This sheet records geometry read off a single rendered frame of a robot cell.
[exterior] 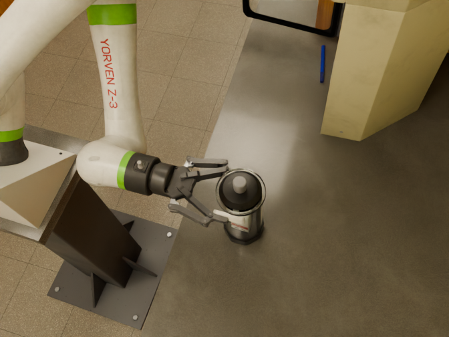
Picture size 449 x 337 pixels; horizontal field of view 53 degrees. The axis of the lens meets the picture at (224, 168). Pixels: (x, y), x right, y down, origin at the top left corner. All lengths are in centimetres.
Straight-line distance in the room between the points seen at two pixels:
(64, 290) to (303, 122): 142
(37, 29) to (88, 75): 186
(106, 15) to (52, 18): 16
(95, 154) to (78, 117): 163
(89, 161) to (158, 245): 118
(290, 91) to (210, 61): 138
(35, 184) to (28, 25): 43
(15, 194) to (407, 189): 99
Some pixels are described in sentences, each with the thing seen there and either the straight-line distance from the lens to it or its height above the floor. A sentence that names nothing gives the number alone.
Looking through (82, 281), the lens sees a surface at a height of 1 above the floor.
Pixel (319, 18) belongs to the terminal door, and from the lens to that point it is 142.
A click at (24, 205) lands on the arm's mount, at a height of 105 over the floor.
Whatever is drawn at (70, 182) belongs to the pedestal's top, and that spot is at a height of 94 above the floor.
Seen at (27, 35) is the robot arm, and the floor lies 141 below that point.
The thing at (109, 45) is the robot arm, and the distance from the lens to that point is 112.
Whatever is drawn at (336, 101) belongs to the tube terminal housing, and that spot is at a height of 110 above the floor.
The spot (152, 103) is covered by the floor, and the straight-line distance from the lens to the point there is 260.
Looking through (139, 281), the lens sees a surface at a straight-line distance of 217.
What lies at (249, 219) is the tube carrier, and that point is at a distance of 101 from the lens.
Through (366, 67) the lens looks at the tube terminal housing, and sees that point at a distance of 107.
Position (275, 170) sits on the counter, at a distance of 125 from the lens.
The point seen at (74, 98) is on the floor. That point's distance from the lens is 278.
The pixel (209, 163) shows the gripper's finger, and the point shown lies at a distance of 104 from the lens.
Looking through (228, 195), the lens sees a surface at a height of 119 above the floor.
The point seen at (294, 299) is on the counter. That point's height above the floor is 94.
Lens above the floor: 205
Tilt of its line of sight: 62 degrees down
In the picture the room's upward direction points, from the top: 11 degrees counter-clockwise
